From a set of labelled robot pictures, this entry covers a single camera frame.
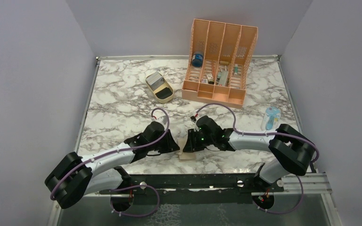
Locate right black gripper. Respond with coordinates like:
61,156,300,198
183,128,215,152

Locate beige leather card holder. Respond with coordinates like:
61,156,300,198
176,138,197,161

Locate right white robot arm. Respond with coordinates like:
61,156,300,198
182,116,316,192

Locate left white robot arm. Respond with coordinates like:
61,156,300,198
44,121,180,209

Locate beige tray with cards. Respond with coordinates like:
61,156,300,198
146,76,174,104

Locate white card stack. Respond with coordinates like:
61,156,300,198
146,72,165,90

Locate small items in organizer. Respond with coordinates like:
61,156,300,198
201,65,228,86

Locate orange plastic desk organizer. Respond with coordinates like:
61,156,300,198
182,19,258,108

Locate blue packaged item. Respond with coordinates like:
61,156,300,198
261,106,281,130

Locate white tube in organizer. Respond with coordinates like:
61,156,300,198
233,64,239,76

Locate blue round jar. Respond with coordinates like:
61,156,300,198
191,51,204,68

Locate black mounting base rail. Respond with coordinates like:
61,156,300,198
56,173,331,205

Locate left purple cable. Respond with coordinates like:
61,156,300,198
49,108,170,201

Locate purple cable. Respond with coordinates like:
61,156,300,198
49,108,170,201
190,103,320,163

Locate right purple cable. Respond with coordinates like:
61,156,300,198
190,103,320,163

